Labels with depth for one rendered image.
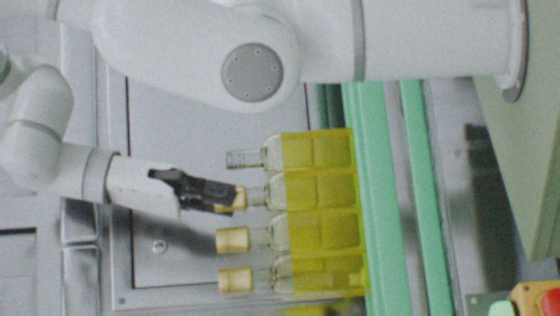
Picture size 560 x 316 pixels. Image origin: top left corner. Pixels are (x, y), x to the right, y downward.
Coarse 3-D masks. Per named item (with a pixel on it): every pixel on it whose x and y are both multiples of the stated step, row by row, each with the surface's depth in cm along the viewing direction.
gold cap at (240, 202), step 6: (240, 186) 145; (240, 192) 144; (234, 198) 144; (240, 198) 144; (234, 204) 144; (240, 204) 144; (246, 204) 144; (216, 210) 145; (222, 210) 145; (228, 210) 145; (234, 210) 145; (240, 210) 145; (246, 210) 145
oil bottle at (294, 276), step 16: (288, 256) 140; (304, 256) 140; (320, 256) 140; (336, 256) 140; (352, 256) 140; (272, 272) 140; (288, 272) 139; (304, 272) 139; (320, 272) 139; (336, 272) 139; (352, 272) 139; (368, 272) 139; (272, 288) 141; (288, 288) 139; (304, 288) 139; (320, 288) 139; (336, 288) 139; (352, 288) 139; (368, 288) 140
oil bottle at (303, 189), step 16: (272, 176) 144; (288, 176) 144; (304, 176) 144; (320, 176) 144; (336, 176) 144; (352, 176) 144; (272, 192) 143; (288, 192) 143; (304, 192) 143; (320, 192) 143; (336, 192) 143; (352, 192) 143; (272, 208) 144; (288, 208) 143; (304, 208) 143
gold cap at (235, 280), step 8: (224, 272) 140; (232, 272) 140; (240, 272) 140; (248, 272) 140; (224, 280) 140; (232, 280) 140; (240, 280) 140; (248, 280) 140; (224, 288) 140; (232, 288) 140; (240, 288) 140; (248, 288) 140
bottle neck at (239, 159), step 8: (232, 152) 147; (240, 152) 147; (248, 152) 147; (256, 152) 147; (232, 160) 146; (240, 160) 146; (248, 160) 146; (256, 160) 146; (232, 168) 147; (240, 168) 147; (248, 168) 147; (256, 168) 147
